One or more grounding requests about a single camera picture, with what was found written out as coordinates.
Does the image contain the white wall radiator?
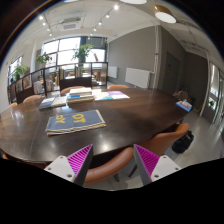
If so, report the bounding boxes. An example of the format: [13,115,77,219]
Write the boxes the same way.
[125,68,150,88]

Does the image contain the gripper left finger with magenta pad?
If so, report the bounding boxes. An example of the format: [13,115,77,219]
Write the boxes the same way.
[45,144,93,186]

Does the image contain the white pendant lamp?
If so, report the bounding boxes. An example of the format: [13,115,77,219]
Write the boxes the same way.
[153,4,176,24]

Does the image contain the potted plant on shelf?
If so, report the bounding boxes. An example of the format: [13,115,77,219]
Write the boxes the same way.
[72,44,93,63]

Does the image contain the folded blue towel yellow letters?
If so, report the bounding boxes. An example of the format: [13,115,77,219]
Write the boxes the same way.
[45,110,106,135]

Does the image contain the open book on table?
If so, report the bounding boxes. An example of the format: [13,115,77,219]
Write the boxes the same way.
[39,96,66,109]

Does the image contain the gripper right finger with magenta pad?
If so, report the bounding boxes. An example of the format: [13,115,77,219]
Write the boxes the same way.
[133,144,180,185]

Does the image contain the dark wooden shelf unit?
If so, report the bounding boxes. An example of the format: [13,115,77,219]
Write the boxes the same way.
[8,62,108,104]

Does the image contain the blue book at table edge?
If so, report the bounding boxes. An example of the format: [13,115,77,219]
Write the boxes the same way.
[176,100,192,112]

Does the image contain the right orange leather chair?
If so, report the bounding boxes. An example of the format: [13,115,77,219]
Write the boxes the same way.
[140,123,189,156]

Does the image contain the near orange leather chair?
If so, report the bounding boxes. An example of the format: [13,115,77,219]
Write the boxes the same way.
[84,147,133,185]

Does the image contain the black bag on floor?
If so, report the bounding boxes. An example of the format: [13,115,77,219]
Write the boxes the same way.
[172,130,194,154]

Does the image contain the stack of books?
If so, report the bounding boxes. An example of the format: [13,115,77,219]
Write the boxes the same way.
[67,87,93,103]

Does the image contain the far orange chair right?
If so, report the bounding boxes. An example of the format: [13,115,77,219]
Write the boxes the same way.
[107,84,129,90]

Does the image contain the orange leather chair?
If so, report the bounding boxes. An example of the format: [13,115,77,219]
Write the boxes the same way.
[140,123,189,156]
[84,147,133,185]

